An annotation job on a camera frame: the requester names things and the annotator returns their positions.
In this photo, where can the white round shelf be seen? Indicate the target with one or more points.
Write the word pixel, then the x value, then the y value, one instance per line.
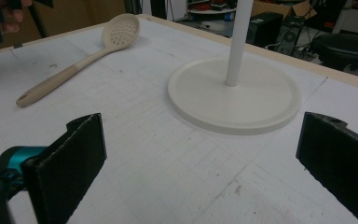
pixel 211 11

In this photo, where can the black computer tower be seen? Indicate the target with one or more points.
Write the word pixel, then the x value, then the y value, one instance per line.
pixel 264 28

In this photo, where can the beige slotted spoon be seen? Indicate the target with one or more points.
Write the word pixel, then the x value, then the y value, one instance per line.
pixel 74 67

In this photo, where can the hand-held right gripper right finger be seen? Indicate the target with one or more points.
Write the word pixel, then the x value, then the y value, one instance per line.
pixel 338 155

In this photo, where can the white round-base pole stand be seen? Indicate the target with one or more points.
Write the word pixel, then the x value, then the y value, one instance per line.
pixel 233 96

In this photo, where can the grey computer case with fan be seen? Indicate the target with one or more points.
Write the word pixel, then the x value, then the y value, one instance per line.
pixel 290 37

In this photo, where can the black round stool seat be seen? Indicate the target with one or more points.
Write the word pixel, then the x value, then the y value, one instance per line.
pixel 343 48

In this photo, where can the brown wooden cabinet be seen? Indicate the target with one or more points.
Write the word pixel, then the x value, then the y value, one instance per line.
pixel 74 14

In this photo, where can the cardboard box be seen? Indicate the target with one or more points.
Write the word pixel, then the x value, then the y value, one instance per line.
pixel 284 7

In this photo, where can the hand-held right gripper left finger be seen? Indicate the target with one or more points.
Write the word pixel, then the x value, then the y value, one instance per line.
pixel 65 168

